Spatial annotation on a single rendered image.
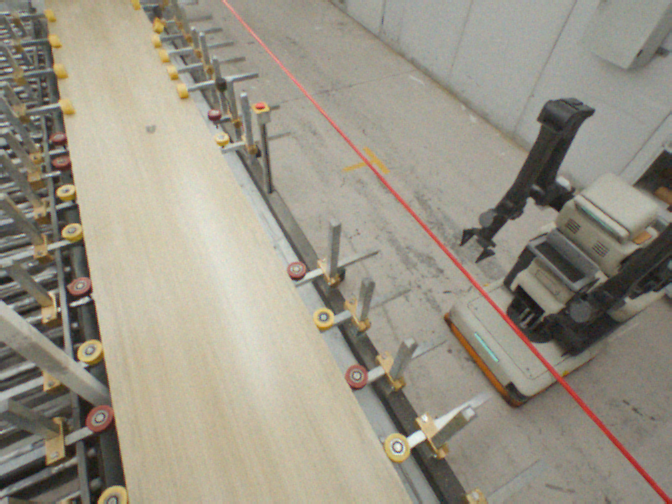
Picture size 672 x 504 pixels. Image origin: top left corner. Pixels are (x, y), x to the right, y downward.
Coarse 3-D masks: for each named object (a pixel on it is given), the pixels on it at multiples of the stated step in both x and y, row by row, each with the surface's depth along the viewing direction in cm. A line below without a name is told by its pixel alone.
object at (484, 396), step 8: (488, 392) 138; (472, 400) 136; (480, 400) 137; (488, 400) 138; (456, 408) 134; (448, 416) 133; (440, 424) 131; (416, 432) 129; (408, 440) 128; (416, 440) 128
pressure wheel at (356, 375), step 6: (354, 366) 135; (360, 366) 135; (348, 372) 133; (354, 372) 134; (360, 372) 134; (366, 372) 133; (348, 378) 132; (354, 378) 132; (360, 378) 132; (366, 378) 132; (348, 384) 132; (354, 384) 131; (360, 384) 131
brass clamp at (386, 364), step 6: (378, 360) 145; (384, 360) 144; (390, 360) 144; (378, 366) 147; (384, 366) 143; (390, 366) 143; (390, 378) 140; (402, 378) 140; (390, 384) 142; (396, 384) 139; (402, 384) 139; (396, 390) 140
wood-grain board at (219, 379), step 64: (64, 0) 327; (128, 0) 332; (64, 64) 259; (128, 64) 262; (128, 128) 217; (192, 128) 219; (128, 192) 185; (192, 192) 187; (128, 256) 161; (192, 256) 163; (256, 256) 164; (128, 320) 143; (192, 320) 144; (256, 320) 145; (128, 384) 129; (192, 384) 129; (256, 384) 130; (320, 384) 131; (128, 448) 117; (192, 448) 117; (256, 448) 118; (320, 448) 119
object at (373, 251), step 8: (376, 248) 180; (352, 256) 176; (360, 256) 176; (368, 256) 178; (344, 264) 173; (352, 264) 177; (312, 272) 170; (320, 272) 170; (304, 280) 167; (312, 280) 170
